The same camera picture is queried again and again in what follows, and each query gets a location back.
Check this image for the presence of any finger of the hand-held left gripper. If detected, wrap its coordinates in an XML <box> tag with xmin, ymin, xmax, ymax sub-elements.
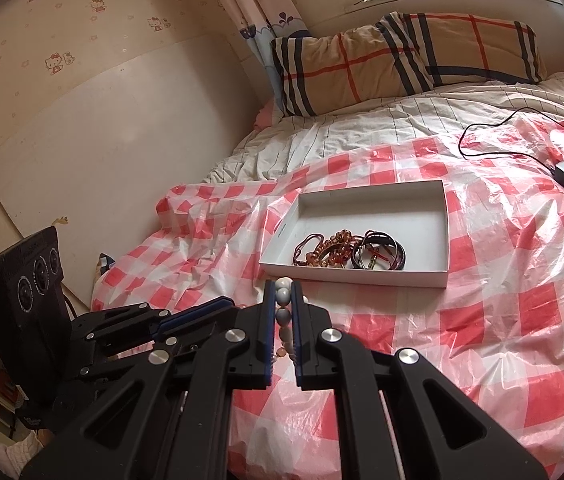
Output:
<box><xmin>70</xmin><ymin>297</ymin><xmax>236</xmax><ymax>357</ymax></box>
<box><xmin>53</xmin><ymin>306</ymin><xmax>249</xmax><ymax>413</ymax></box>

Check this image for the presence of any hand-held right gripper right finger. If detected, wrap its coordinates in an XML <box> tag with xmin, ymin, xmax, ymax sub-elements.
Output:
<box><xmin>289</xmin><ymin>280</ymin><xmax>549</xmax><ymax>480</ymax></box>

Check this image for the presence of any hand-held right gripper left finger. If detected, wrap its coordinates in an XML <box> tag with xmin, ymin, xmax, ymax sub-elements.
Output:
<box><xmin>19</xmin><ymin>280</ymin><xmax>280</xmax><ymax>480</ymax></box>

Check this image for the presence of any white bead bracelet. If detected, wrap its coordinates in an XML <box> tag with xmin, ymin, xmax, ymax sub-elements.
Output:
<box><xmin>269</xmin><ymin>276</ymin><xmax>309</xmax><ymax>364</ymax></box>

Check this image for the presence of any pale orange bead bracelet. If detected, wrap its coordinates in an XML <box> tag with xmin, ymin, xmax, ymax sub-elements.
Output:
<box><xmin>311</xmin><ymin>246</ymin><xmax>345</xmax><ymax>267</ymax></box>

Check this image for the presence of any amber bead bracelet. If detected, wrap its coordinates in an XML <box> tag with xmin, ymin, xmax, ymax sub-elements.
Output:
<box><xmin>307</xmin><ymin>229</ymin><xmax>363</xmax><ymax>267</ymax></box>

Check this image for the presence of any red knotted cord bracelet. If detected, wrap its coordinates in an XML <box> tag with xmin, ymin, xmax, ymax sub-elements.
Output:
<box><xmin>361</xmin><ymin>241</ymin><xmax>393</xmax><ymax>262</ymax></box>

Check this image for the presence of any black braided leather bracelet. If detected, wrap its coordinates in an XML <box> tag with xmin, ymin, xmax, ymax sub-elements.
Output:
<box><xmin>351</xmin><ymin>229</ymin><xmax>408</xmax><ymax>272</ymax></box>

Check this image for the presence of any white cardboard box tray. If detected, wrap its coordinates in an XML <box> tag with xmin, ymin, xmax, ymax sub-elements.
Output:
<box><xmin>259</xmin><ymin>179</ymin><xmax>451</xmax><ymax>289</ymax></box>

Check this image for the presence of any white rounded board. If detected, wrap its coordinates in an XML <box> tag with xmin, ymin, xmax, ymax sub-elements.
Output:
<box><xmin>0</xmin><ymin>35</ymin><xmax>275</xmax><ymax>307</ymax></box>

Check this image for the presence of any red checkered plastic sheet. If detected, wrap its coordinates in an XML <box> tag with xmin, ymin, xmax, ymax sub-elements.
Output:
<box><xmin>90</xmin><ymin>114</ymin><xmax>564</xmax><ymax>480</ymax></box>

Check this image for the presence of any pink cloth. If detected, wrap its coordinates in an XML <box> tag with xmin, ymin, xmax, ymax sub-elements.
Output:
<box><xmin>254</xmin><ymin>100</ymin><xmax>285</xmax><ymax>129</ymax></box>

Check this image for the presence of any white striped bed sheet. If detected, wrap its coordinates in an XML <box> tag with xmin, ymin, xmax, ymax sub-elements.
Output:
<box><xmin>201</xmin><ymin>64</ymin><xmax>564</xmax><ymax>187</ymax></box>

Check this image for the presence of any black cable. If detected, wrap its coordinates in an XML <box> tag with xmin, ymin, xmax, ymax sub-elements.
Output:
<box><xmin>459</xmin><ymin>106</ymin><xmax>564</xmax><ymax>175</ymax></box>

